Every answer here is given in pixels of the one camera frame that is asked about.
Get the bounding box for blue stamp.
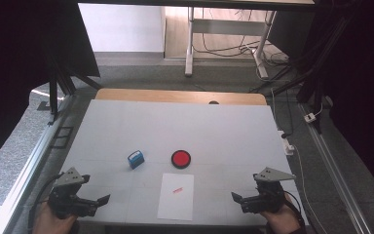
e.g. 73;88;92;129
127;149;146;171

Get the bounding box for small white adapter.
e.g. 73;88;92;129
303;112;318;124

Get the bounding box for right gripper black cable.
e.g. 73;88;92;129
281;189;308;233

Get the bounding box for round red ink pad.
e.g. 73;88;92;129
170;149;192;170

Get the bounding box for black curtain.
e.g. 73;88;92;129
0;0;101;176
318;0;374;203

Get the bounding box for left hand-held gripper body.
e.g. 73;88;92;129
47;166;100;219

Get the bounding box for white power cable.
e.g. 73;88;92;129
292;147;329;234

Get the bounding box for white table mat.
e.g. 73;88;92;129
56;98;308;227

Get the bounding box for black cables under desk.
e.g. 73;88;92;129
193;9;290;67

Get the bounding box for person's right hand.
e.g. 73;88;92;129
260;203;304;234

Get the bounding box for wooden table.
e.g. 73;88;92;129
94;88;268;106

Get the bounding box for person's left hand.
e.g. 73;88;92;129
32;204;78;234

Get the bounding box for white desk frame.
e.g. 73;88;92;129
184;6;278;80

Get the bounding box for white paper sheet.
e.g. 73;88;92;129
157;172;196;222

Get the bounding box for aluminium rail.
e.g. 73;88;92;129
0;95;77;234
297;102;373;234

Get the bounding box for black metal stand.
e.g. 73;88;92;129
43;53;102;127
248;6;334;135

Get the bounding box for black floor bracket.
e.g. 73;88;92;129
52;126;75;150

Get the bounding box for white power strip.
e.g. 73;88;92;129
278;130;296;157

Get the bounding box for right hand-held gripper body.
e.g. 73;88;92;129
241;166;297;215

